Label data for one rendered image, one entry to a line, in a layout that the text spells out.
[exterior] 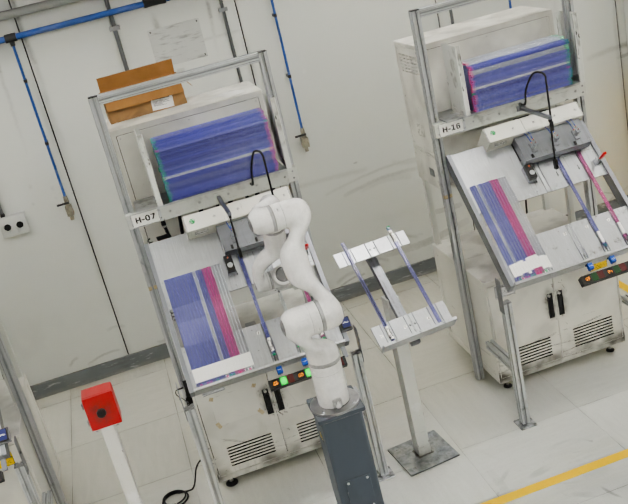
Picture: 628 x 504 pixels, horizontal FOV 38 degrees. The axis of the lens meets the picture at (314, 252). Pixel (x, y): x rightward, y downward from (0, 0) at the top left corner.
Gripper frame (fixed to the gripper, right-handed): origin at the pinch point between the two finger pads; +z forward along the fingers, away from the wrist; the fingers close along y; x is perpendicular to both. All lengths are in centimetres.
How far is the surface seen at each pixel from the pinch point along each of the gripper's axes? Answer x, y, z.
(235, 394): 38, 30, 31
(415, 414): 72, -44, 20
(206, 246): -27.2, 23.4, 8.0
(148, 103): -99, 29, 10
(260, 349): 24.1, 15.7, -5.3
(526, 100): -47, -136, -4
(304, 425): 61, 3, 45
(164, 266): -24, 43, 7
